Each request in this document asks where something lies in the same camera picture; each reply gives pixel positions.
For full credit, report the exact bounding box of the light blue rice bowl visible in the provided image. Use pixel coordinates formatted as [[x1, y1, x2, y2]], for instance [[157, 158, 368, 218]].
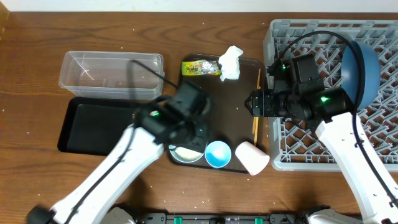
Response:
[[169, 145, 204, 164]]

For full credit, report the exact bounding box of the small blue bowl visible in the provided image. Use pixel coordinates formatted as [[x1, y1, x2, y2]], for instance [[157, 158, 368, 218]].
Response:
[[205, 141, 232, 169]]

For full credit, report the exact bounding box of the white napkin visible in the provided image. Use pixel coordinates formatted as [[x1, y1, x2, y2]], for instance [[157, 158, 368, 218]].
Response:
[[218, 45, 243, 82]]

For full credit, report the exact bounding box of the pink cup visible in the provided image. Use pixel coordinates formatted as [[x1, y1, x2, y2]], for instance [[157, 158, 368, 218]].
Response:
[[235, 141, 270, 175]]

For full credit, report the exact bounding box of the dark blue plate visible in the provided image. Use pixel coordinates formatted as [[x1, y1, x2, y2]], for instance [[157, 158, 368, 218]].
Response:
[[341, 41, 381, 110]]

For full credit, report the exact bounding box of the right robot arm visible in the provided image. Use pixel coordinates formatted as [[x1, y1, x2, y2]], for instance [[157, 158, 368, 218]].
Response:
[[245, 50, 397, 223]]

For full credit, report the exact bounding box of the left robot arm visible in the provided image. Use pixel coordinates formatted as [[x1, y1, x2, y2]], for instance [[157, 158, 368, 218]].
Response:
[[26, 82, 210, 223]]

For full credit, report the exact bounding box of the grey dishwasher rack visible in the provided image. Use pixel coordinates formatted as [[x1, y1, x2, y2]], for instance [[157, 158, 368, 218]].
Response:
[[263, 19, 397, 172]]

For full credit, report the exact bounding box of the left wooden chopstick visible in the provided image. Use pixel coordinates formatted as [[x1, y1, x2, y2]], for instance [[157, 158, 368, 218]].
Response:
[[252, 69, 261, 135]]

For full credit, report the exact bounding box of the brown serving tray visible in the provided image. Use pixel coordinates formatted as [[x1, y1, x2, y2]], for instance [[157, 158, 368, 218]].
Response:
[[179, 58, 266, 174]]

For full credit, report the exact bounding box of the yellow snack wrapper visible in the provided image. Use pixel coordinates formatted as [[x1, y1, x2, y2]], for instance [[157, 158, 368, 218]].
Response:
[[181, 60, 221, 76]]

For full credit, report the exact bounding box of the black plastic tray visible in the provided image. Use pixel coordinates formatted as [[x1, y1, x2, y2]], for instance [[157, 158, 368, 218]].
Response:
[[57, 97, 141, 156]]

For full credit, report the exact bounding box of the clear plastic bin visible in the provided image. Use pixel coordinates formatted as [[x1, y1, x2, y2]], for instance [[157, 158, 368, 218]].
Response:
[[58, 51, 164, 100]]

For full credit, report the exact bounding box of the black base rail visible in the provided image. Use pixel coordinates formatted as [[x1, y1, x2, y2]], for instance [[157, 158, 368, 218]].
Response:
[[132, 213, 308, 224]]

